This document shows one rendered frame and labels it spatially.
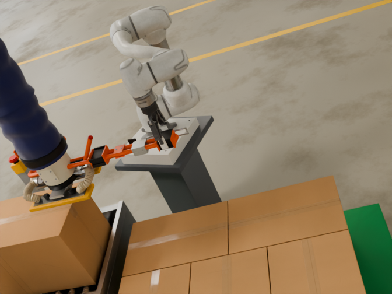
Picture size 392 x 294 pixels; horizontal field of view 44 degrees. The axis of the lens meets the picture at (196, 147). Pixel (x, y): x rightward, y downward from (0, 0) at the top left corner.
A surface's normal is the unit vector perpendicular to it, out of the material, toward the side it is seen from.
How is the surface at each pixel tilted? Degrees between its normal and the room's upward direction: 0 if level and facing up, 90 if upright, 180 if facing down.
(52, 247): 90
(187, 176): 90
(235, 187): 0
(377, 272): 0
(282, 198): 0
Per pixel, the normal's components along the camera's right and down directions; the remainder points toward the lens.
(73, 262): -0.09, 0.61
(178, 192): -0.40, 0.65
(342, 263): -0.35, -0.76
